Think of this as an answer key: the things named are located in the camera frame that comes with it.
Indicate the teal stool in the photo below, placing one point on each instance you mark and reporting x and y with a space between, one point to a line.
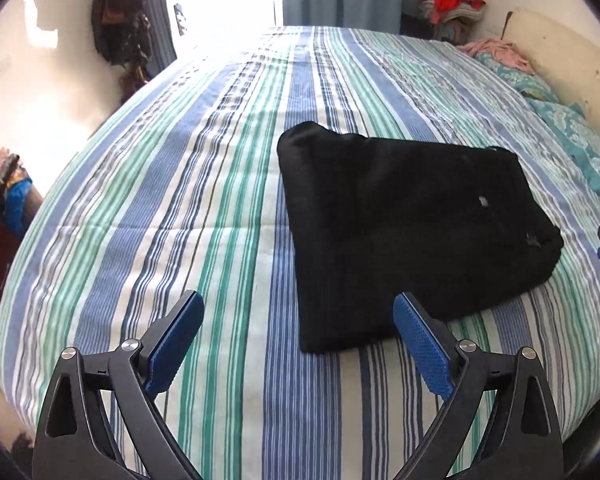
455 32

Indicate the pink cloth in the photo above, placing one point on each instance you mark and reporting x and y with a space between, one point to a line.
500 52

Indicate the black pants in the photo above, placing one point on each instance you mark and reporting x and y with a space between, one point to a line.
405 235

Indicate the striped bed sheet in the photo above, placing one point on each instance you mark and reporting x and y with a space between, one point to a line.
180 185

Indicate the cream headboard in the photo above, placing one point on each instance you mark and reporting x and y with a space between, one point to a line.
565 60

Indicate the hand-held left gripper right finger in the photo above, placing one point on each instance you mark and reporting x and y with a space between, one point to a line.
425 347

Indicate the clothes pile with blue cloth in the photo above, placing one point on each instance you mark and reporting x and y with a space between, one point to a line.
10 190

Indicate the teal floral pillow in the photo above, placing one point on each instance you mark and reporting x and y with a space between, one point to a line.
575 135

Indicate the grey striped curtain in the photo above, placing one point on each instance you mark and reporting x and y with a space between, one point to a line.
160 10

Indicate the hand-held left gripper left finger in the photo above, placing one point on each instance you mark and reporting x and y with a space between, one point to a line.
172 347

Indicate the colourful clothes pile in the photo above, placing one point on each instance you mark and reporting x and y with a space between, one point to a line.
452 5

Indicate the dark hanging bags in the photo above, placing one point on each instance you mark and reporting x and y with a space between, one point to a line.
120 25

